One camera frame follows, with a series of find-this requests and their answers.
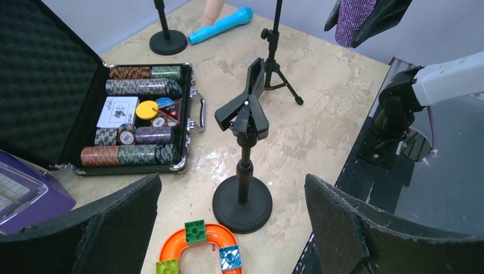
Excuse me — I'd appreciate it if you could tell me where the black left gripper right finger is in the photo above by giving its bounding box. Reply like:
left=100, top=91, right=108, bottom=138
left=304, top=174, right=483, bottom=273

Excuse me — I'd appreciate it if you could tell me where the blue microphone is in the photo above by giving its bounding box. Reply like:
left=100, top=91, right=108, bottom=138
left=187, top=7, right=253, bottom=45

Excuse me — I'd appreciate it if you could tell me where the green square brick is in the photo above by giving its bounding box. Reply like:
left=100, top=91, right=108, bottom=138
left=184, top=219, right=207, bottom=245

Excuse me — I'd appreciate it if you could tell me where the beige pink microphone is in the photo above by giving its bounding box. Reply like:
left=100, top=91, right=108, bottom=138
left=203, top=0, right=226, bottom=26

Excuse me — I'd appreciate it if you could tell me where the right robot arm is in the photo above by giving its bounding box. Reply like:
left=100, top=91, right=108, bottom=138
left=324, top=1, right=483, bottom=170

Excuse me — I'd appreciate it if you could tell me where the black tripod shock-mount stand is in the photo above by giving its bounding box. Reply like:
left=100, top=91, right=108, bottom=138
left=260, top=0, right=304, bottom=106

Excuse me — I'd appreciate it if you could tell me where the black round-base stand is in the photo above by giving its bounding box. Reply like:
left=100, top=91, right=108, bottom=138
left=212, top=58, right=273, bottom=234
left=149, top=0, right=188, bottom=55

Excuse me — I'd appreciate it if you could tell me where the blue square brick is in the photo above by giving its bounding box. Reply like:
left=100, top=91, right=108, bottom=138
left=219, top=244, right=242, bottom=271

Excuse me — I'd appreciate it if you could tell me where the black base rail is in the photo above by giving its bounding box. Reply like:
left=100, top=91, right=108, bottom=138
left=292, top=58, right=415, bottom=273

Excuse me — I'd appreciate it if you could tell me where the lime green long brick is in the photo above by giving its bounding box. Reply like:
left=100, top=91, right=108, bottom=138
left=156, top=259, right=179, bottom=274

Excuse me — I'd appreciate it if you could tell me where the orange curved toy track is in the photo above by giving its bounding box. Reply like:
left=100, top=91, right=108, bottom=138
left=156, top=220, right=243, bottom=273

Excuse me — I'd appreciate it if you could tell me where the white playing card box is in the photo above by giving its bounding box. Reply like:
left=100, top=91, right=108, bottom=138
left=96, top=96, right=139, bottom=128

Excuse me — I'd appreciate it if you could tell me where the black poker chip case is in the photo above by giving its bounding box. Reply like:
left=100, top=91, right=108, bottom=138
left=1, top=1, right=204, bottom=176

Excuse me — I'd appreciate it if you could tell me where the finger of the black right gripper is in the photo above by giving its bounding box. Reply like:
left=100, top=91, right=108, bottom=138
left=352, top=0, right=412, bottom=48
left=324, top=0, right=341, bottom=31

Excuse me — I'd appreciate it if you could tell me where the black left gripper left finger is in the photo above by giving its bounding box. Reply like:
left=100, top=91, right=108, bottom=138
left=1, top=174, right=162, bottom=273

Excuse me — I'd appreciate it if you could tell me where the purple metronome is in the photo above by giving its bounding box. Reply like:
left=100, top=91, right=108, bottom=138
left=1, top=151, right=76, bottom=235

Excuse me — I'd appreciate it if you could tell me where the purple glitter microphone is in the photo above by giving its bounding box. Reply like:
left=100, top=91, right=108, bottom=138
left=335, top=0, right=377, bottom=47

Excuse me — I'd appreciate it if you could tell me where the yellow dealer button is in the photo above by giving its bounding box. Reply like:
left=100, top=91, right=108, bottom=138
left=135, top=100, right=159, bottom=120

